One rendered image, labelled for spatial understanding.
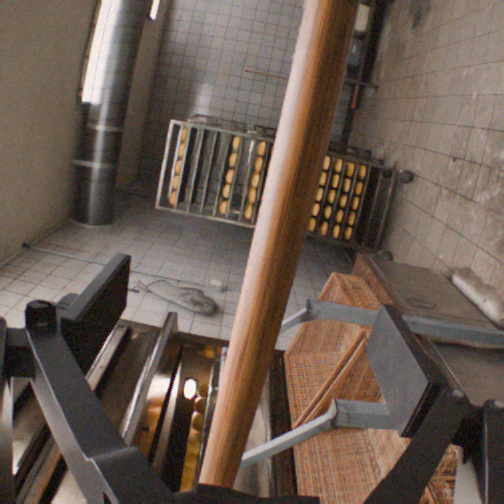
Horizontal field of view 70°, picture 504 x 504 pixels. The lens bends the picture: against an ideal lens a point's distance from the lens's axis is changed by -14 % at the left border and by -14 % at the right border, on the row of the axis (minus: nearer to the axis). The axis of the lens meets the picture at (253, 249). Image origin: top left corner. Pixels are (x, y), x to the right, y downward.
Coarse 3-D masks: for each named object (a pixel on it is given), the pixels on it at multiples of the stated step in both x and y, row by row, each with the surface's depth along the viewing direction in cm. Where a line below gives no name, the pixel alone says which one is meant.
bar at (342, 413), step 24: (312, 312) 121; (336, 312) 121; (360, 312) 122; (456, 336) 125; (480, 336) 125; (336, 408) 76; (360, 408) 77; (384, 408) 78; (312, 432) 78; (264, 456) 80
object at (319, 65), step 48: (336, 0) 19; (336, 48) 20; (288, 96) 21; (336, 96) 21; (288, 144) 22; (288, 192) 22; (288, 240) 23; (288, 288) 25; (240, 336) 26; (240, 384) 27; (240, 432) 28
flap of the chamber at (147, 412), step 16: (176, 320) 190; (176, 336) 190; (160, 352) 158; (176, 352) 189; (160, 368) 154; (144, 384) 137; (160, 384) 153; (144, 400) 129; (160, 400) 152; (144, 416) 126; (128, 432) 113; (144, 432) 125; (144, 448) 124
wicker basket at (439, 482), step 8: (432, 480) 72; (440, 480) 72; (448, 480) 72; (432, 488) 69; (440, 488) 69; (448, 488) 69; (424, 496) 74; (432, 496) 67; (440, 496) 67; (448, 496) 67
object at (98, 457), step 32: (32, 320) 13; (32, 352) 12; (64, 352) 12; (32, 384) 13; (64, 384) 11; (64, 416) 9; (96, 416) 10; (64, 448) 10; (96, 448) 9; (128, 448) 9; (96, 480) 8; (128, 480) 8; (160, 480) 8
